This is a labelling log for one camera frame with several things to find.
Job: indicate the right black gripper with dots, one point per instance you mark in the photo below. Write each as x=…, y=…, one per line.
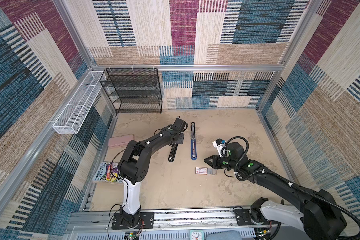
x=215, y=164

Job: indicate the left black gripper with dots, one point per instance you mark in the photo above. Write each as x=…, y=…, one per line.
x=181, y=138

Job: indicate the red white staples box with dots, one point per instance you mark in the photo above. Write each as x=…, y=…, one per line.
x=205, y=171

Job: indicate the blue stapler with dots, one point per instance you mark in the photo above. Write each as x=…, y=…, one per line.
x=193, y=141

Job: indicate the black stapler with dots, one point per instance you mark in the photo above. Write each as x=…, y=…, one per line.
x=173, y=151

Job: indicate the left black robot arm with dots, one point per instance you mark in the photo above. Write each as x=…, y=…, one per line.
x=134, y=166

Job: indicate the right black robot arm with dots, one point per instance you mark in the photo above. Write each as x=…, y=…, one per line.
x=314, y=212

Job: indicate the pink pencil case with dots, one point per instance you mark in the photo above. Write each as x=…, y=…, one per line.
x=120, y=141

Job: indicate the small teal clock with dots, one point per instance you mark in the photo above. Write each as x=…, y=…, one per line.
x=196, y=235

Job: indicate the colourful magazine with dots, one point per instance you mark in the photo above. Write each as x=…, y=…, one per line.
x=107, y=172

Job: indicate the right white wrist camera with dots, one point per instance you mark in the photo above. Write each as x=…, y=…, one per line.
x=220, y=145

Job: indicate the aluminium mounting rail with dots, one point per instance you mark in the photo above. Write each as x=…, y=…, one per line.
x=167, y=219

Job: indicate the black wire shelf rack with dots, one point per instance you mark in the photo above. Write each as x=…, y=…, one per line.
x=133, y=90

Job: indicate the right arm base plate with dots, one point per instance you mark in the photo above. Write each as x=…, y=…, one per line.
x=247, y=217

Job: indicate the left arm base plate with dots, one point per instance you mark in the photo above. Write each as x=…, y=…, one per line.
x=124, y=221

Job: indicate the white wire mesh basket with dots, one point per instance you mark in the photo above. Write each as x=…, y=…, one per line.
x=74, y=113

